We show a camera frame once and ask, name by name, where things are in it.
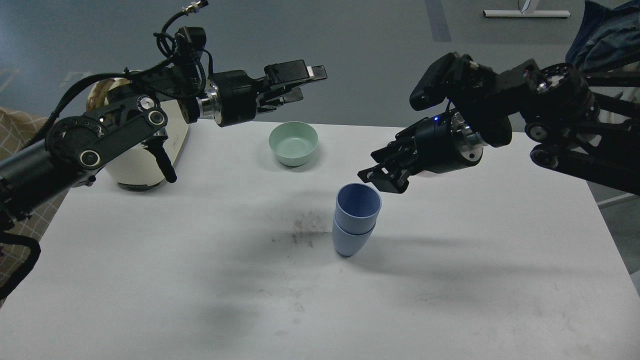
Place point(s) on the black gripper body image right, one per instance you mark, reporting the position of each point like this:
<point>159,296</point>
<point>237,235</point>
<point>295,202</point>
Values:
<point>440,144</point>

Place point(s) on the right-side gripper finger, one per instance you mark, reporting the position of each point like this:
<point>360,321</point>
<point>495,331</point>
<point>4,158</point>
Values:
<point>399,152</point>

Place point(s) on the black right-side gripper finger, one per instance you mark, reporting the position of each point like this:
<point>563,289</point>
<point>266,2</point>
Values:
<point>396,181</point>

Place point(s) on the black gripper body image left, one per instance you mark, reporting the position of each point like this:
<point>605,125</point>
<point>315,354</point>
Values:
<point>233,97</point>

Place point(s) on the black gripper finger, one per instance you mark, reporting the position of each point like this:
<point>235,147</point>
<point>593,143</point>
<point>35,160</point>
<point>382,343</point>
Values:
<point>293,73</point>
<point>271,100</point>

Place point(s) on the blue cup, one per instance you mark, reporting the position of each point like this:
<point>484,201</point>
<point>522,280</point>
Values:
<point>347,244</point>
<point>357,207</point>

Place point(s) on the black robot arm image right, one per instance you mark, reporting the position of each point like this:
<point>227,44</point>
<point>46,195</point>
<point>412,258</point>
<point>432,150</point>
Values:
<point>577,131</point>

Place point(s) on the green bowl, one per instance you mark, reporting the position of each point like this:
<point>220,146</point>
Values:
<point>293,143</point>

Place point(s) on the cream toaster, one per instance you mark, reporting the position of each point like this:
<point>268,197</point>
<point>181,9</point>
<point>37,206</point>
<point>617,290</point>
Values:
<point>137,169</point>

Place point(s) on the toast slice back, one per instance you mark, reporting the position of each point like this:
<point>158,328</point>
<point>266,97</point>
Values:
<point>98,93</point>

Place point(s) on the white table leg base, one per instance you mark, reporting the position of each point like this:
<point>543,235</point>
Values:
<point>528,9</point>

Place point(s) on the blue cloth cover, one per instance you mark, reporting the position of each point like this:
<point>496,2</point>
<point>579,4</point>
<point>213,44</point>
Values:
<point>608,37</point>

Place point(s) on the beige checkered cloth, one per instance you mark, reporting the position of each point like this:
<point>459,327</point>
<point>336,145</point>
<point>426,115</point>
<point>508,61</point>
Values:
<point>23,221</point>

